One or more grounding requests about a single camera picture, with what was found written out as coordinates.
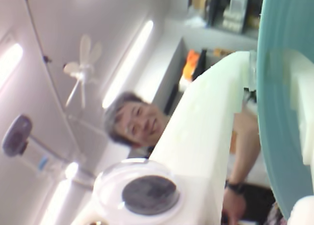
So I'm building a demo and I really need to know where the orange bag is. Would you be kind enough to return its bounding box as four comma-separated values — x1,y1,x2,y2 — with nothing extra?
181,50,201,82

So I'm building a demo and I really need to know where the black wristwatch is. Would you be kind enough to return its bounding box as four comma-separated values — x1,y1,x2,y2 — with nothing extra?
224,180,246,194

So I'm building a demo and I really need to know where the white ceiling fan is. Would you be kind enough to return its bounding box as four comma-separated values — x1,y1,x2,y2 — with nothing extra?
63,33,103,108

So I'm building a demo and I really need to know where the long ceiling light tube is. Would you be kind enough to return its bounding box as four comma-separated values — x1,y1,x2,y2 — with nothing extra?
44,161,79,225
102,19,155,108
0,43,24,88

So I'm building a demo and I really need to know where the light blue plastic plate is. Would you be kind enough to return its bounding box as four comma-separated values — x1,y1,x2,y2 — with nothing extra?
256,0,314,222

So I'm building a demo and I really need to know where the black ceiling cable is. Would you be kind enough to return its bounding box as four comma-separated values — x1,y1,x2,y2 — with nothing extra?
22,0,83,162

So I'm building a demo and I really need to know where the dark shelf unit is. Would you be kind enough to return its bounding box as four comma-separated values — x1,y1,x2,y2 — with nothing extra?
188,0,265,34

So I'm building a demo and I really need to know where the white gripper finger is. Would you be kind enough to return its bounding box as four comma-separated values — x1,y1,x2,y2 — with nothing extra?
269,50,314,225
71,50,257,225

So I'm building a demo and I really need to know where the person's left forearm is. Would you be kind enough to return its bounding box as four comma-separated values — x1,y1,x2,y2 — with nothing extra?
229,112,262,185

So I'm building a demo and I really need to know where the person's head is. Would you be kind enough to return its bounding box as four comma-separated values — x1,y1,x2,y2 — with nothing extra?
104,91,172,149

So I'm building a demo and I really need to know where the person's left hand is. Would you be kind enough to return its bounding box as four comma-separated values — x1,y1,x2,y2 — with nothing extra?
223,190,247,225

